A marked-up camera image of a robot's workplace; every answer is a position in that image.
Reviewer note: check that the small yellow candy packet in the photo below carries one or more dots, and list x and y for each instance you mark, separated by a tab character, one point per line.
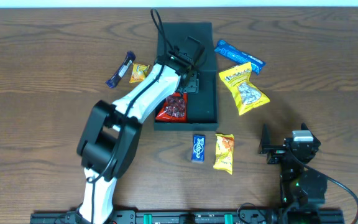
139	73

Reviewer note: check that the red candy bag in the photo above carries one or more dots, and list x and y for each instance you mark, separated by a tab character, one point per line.
174	109

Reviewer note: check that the large yellow snack bag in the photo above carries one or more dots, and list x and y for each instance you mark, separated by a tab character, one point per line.
246	95

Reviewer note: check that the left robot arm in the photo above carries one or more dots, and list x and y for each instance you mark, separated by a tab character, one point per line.
110	138

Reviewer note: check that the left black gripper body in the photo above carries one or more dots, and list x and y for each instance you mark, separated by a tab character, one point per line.
184	58

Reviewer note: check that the dark blue candy bar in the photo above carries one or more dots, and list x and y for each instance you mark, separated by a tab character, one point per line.
121	71

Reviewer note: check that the blue eclipse gum pack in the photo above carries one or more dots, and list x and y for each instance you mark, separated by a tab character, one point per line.
198	148

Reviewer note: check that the black mounting rail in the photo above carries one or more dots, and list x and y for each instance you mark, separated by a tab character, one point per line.
252	216

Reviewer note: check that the yellow orange snack packet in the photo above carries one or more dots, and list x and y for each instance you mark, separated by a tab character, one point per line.
224	152

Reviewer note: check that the dark green box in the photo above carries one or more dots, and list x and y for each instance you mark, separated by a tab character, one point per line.
202	107

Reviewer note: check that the blue snack bar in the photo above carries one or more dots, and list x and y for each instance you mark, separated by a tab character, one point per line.
230	52

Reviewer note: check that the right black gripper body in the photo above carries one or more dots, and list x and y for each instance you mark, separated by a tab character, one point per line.
276	155

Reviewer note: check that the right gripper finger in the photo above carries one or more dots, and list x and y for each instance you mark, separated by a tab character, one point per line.
304	126
264	146

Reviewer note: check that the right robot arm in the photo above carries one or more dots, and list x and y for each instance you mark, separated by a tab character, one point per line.
299	185

